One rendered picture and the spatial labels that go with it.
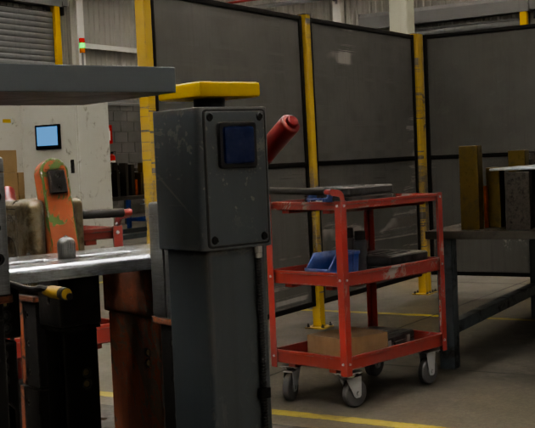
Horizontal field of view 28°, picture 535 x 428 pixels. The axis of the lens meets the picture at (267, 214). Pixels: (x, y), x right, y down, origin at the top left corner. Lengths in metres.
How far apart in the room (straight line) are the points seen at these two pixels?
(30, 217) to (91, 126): 10.12
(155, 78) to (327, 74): 6.33
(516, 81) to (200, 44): 2.97
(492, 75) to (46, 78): 7.48
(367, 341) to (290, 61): 2.44
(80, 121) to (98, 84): 10.56
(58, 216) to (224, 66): 4.77
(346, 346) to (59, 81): 3.90
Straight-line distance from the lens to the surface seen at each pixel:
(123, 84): 0.74
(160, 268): 1.07
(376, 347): 4.82
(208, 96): 0.83
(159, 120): 0.86
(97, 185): 11.45
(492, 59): 8.14
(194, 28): 5.84
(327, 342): 4.75
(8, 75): 0.70
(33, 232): 1.30
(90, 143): 11.39
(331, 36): 7.17
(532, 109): 8.03
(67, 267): 1.07
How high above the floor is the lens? 1.10
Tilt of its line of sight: 3 degrees down
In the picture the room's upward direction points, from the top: 2 degrees counter-clockwise
